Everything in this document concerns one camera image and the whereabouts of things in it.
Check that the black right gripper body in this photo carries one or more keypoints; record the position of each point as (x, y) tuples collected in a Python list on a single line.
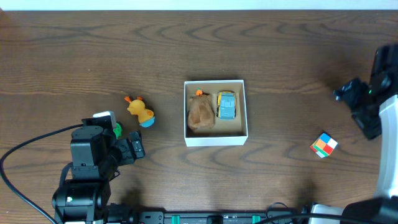
[(352, 95)]

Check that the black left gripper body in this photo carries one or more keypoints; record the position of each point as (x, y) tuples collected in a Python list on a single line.
[(127, 149)]

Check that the brown plush capybara toy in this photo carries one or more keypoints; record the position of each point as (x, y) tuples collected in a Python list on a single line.
[(201, 114)]

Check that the yellow grey toy truck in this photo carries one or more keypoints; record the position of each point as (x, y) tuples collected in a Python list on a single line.
[(226, 102)]

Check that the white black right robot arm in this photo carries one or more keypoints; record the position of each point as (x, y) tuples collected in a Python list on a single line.
[(382, 208)]

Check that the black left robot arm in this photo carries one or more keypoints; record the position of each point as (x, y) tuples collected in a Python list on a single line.
[(96, 156)]

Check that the green ribbed wheel toy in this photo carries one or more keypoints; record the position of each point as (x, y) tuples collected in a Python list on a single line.
[(118, 130)]

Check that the orange rubber duck toy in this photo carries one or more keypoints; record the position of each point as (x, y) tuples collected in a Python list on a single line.
[(146, 117)]

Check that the multicoloured puzzle cube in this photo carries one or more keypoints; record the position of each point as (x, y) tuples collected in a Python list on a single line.
[(324, 145)]

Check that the white cardboard box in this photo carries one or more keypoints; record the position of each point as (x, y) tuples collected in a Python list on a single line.
[(232, 132)]

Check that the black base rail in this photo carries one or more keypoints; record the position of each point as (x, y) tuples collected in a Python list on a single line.
[(199, 217)]

